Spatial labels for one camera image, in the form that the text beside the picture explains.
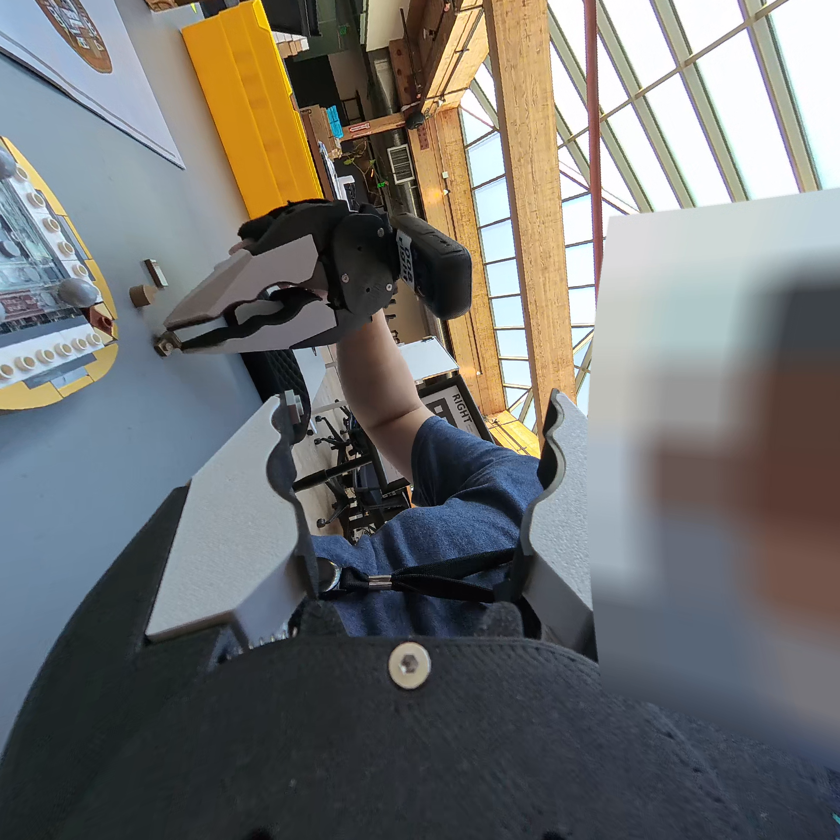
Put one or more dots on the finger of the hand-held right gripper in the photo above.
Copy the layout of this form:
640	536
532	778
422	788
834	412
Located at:
262	269
295	338

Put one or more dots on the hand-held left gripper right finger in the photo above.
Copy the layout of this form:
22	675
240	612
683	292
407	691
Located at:
564	538

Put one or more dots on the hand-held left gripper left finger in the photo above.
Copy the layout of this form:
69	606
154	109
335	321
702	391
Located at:
229	538

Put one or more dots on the small tan lego piece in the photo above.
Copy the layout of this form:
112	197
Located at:
166	343

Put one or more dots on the round gold white lego build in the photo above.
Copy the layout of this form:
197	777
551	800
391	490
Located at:
39	289

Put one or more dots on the person's right forearm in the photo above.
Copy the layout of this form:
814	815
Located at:
374	394

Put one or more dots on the tan flat lego plate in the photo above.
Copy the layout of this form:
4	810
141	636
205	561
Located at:
156	273

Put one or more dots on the tan rounded lego piece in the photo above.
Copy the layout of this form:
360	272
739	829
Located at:
141	295

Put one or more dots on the lego instruction booklet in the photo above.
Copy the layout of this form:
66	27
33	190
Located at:
118	98

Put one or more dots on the person's right hand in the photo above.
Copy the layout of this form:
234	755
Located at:
241	249

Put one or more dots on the black padded wrist rest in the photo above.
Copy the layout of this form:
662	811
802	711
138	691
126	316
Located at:
275	377

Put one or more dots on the black office chair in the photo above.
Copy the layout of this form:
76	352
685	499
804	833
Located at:
338	430
361	495

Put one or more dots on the white board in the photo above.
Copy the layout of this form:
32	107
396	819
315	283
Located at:
426	358

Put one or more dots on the yellow plastic bin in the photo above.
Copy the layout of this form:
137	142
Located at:
249	111

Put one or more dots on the framed tag sign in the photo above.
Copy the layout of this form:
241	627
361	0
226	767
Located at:
453	410

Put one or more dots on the wooden ceiling beam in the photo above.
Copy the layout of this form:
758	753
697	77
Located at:
531	197

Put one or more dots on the red pipe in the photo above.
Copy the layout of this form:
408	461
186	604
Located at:
592	131

